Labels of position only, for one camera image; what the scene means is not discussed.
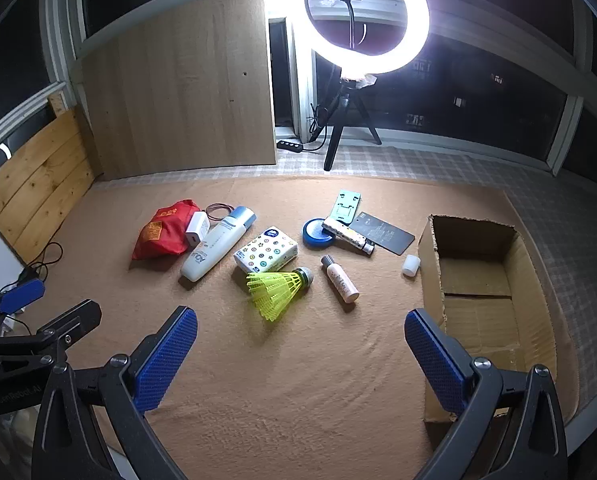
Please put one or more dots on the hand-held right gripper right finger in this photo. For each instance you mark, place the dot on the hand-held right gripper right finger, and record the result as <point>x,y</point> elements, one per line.
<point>438,360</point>

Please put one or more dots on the white bottle with blue cap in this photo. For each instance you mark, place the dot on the white bottle with blue cap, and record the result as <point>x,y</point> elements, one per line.
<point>208,252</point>

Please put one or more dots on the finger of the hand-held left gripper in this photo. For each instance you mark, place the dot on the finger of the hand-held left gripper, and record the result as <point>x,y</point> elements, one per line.
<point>23,294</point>
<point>71,321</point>

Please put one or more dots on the light blue phone stand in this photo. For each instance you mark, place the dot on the light blue phone stand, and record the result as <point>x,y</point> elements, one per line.
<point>343,207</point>

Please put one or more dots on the small white cap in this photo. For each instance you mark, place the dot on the small white cap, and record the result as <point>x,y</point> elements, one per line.
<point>411,266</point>

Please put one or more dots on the small pink bottle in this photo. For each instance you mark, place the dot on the small pink bottle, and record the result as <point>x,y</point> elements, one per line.
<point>341,282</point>

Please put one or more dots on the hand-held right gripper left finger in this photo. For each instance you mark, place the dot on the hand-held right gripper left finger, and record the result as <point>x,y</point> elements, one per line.
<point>168,355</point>

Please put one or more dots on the white charger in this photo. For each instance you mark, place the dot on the white charger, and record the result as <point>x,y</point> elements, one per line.
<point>197,227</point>

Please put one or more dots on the cardboard box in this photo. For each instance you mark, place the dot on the cardboard box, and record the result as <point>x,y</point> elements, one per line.
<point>478,320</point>

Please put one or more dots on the yellow shuttlecock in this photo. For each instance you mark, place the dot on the yellow shuttlecock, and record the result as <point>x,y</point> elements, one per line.
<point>273,292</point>

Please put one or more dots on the black card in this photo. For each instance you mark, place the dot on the black card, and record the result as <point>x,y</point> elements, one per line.
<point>386,235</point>

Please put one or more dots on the blue round lid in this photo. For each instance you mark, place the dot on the blue round lid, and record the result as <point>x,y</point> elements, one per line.
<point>316,234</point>

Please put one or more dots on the red fabric bag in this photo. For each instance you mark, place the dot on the red fabric bag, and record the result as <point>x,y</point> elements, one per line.
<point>161,235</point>

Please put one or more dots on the pine plank board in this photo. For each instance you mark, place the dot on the pine plank board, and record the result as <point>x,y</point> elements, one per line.
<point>38,185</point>

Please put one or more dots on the patterned lighter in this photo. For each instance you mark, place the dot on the patterned lighter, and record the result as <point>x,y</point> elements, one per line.
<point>346,235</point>

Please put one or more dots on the patterned tissue pack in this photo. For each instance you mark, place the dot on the patterned tissue pack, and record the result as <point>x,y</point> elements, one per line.
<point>266,252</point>

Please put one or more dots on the white window frame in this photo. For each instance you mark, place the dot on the white window frame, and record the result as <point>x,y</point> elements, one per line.
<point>568,125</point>

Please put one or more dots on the black power strip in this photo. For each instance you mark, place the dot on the black power strip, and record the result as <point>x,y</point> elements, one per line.
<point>291,145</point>

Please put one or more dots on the large light wooden board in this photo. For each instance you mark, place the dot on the large light wooden board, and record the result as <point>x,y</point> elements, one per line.
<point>178,85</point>

